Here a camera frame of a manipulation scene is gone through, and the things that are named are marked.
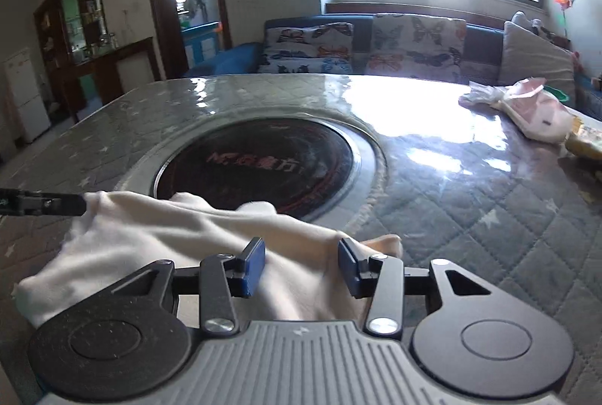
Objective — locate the cream long-sleeve garment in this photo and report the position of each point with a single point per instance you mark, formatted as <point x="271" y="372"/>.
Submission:
<point x="155" y="235"/>

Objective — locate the crumpled white plastic bag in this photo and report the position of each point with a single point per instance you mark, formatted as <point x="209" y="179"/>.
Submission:
<point x="479" y="94"/>

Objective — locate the butterfly print cushion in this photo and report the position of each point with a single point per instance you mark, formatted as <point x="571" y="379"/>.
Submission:
<point x="305" y="50"/>
<point x="416" y="47"/>

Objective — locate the dark wooden cabinet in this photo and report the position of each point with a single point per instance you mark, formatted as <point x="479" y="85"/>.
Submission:
<point x="89" y="47"/>

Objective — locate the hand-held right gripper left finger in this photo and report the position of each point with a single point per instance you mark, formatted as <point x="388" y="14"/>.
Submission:
<point x="254" y="266"/>

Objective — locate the white refrigerator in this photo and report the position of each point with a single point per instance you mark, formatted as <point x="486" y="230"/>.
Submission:
<point x="26" y="94"/>

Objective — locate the blue sofa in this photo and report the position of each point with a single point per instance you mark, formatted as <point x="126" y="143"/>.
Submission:
<point x="362" y="42"/>

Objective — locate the pink white plastic bag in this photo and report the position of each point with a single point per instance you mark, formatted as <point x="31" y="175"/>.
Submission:
<point x="541" y="115"/>

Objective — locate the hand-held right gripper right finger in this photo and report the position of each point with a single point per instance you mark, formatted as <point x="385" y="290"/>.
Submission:
<point x="349" y="266"/>

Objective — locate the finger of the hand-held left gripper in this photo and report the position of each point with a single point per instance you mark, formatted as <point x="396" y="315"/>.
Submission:
<point x="47" y="202"/>

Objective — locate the grey cushion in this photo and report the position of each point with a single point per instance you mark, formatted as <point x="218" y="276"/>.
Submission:
<point x="536" y="57"/>

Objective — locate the round black induction cooktop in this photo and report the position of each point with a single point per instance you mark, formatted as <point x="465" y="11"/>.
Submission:
<point x="254" y="165"/>

